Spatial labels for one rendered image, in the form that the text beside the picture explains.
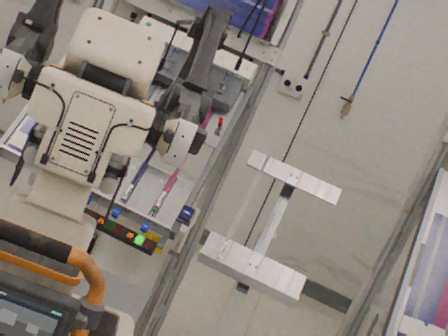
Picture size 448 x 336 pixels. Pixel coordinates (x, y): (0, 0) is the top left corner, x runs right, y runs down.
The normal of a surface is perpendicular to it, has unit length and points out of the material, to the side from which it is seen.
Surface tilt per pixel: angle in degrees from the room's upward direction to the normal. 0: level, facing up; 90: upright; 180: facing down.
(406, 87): 90
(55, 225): 82
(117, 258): 90
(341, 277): 90
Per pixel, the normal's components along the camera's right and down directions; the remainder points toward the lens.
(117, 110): 0.05, 0.10
